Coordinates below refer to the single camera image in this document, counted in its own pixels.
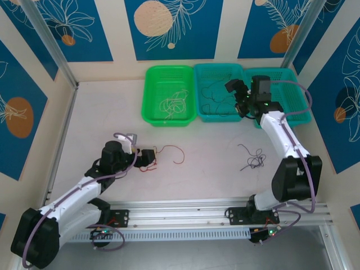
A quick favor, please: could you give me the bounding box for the thin black cable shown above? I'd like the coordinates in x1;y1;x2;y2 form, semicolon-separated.
201;73;241;117

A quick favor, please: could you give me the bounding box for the thin red cable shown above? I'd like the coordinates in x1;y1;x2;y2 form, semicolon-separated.
138;144;186;173

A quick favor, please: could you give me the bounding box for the thin purple cable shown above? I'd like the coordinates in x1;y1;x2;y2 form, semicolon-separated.
237;143;267;172

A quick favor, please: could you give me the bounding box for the thin cream cable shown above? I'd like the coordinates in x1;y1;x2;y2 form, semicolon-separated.
159;95;185;122
165;89;190;116

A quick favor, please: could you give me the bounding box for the teal plastic basket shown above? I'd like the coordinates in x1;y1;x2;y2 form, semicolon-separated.
243;67;312;129
192;63;253;124

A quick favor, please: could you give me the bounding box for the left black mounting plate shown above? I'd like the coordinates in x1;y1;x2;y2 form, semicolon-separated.
78;209;131;229

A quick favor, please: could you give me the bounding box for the black mounting plate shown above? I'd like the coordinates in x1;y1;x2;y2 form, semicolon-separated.
226;206;281;226
78;209;131;229

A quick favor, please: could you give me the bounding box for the green plastic basket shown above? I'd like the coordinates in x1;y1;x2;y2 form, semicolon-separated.
140;65;197;128

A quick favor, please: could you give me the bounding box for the left circuit board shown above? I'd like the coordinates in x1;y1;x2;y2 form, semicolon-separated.
90;228;115;240

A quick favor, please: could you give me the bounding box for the circuit board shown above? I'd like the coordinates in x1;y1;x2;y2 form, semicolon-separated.
249;228;282;244
90;228;115;240

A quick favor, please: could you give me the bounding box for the grey metal sheet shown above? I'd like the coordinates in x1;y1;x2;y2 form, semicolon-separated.
26;224;340;270

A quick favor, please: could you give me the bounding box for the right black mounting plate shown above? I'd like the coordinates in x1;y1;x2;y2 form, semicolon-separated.
226;206;281;226

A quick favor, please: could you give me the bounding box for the right circuit board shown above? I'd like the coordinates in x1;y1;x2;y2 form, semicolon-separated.
249;228;282;244

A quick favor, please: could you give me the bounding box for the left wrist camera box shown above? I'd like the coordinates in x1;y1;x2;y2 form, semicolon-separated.
113;132;140;155

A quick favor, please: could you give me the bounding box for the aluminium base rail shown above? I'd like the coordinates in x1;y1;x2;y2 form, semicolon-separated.
24;198;334;232

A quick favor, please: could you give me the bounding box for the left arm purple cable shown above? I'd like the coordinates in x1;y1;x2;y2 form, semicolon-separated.
22;132;139;268

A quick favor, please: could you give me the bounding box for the aluminium side rail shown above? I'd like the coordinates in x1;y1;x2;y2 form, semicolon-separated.
42;83;80;208

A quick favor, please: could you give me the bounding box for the white slotted cable duct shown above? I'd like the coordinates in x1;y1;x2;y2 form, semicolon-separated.
60;228;251;244

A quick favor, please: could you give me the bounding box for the aluminium frame post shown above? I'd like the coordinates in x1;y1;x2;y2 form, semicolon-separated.
281;0;323;70
19;0;80;88

